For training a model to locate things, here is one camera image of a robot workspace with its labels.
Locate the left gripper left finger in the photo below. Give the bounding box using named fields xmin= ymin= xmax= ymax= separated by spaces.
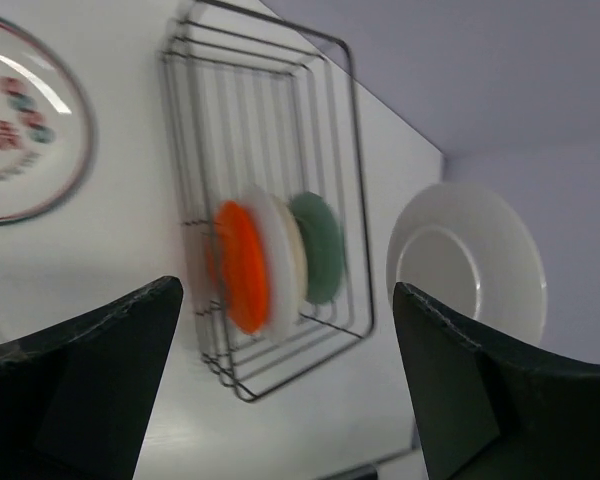
xmin=0 ymin=276 xmax=183 ymax=479

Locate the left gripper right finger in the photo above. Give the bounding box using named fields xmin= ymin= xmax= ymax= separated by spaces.
xmin=393 ymin=283 xmax=600 ymax=479

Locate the white ringed plate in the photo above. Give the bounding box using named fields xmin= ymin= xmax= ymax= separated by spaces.
xmin=386 ymin=182 xmax=548 ymax=346

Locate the orange plate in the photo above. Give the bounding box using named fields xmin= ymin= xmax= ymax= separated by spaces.
xmin=205 ymin=200 xmax=270 ymax=334

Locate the green blue patterned plate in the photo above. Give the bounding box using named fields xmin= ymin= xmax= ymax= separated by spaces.
xmin=288 ymin=191 xmax=345 ymax=305

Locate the cream plate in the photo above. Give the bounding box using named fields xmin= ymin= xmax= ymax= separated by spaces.
xmin=243 ymin=186 xmax=308 ymax=343

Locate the red patterned white plate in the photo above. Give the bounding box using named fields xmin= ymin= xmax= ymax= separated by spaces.
xmin=0 ymin=17 xmax=97 ymax=225

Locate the wire dish rack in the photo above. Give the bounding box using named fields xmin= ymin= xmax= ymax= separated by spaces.
xmin=158 ymin=1 xmax=376 ymax=403

